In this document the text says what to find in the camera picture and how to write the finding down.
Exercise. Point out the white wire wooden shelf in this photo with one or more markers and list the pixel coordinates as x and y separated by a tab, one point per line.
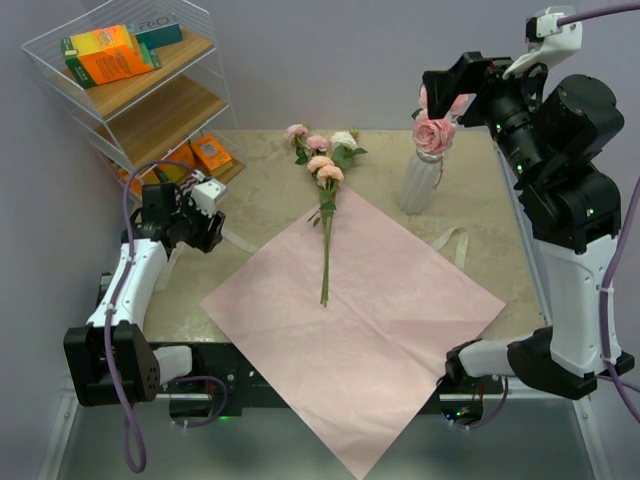
137	121

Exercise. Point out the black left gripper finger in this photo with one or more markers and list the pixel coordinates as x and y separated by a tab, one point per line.
216	226
203	241

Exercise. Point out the black mounting base rail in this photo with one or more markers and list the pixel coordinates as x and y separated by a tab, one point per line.
205	377

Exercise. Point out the peach two-bloom flower stem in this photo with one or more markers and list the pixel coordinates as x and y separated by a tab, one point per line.
328	177

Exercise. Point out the white ribbed ceramic vase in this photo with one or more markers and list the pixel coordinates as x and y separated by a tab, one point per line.
422	176

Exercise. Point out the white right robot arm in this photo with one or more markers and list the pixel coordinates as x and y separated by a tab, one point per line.
549	139

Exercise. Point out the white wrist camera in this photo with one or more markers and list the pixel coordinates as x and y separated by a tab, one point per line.
207	193
548	42

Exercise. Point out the orange yellow carton box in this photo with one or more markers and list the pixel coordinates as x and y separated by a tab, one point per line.
106	55

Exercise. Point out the teal box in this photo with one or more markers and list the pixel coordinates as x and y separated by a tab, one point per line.
158	32

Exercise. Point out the pink two-bloom flower stem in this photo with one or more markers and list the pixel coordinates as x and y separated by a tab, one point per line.
435	136

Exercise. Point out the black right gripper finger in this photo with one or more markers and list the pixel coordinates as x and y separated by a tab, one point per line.
469	75
478	113

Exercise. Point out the green black product box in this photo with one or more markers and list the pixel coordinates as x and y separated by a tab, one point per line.
104	283

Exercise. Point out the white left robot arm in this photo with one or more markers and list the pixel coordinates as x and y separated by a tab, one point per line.
109	358

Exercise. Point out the purple pink wrapping paper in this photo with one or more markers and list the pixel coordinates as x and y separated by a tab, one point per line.
354	339

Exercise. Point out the white flower stem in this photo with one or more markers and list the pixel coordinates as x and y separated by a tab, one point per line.
344	148

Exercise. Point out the zigzag patterned purple mat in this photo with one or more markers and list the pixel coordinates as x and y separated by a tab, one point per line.
184	186

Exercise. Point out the small orange box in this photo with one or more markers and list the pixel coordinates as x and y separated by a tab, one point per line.
211	156

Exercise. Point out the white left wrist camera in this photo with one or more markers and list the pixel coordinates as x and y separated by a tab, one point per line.
207	193

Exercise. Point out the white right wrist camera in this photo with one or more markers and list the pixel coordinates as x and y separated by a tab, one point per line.
548	42

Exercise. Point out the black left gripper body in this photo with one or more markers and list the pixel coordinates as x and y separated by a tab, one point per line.
191	219

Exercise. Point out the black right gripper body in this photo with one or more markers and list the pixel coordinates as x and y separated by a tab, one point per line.
509	103

